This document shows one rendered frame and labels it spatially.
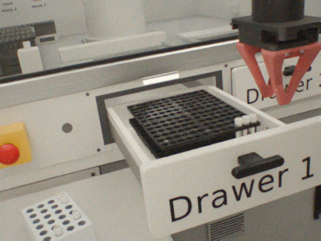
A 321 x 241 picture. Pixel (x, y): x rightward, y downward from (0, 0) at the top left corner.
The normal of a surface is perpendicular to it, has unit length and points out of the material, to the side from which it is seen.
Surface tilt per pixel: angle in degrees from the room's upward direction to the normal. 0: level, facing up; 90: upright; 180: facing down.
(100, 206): 0
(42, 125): 90
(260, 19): 90
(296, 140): 90
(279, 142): 90
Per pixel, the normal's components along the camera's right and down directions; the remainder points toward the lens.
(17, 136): 0.33, 0.32
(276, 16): -0.30, 0.40
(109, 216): -0.11, -0.92
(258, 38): -0.94, 0.22
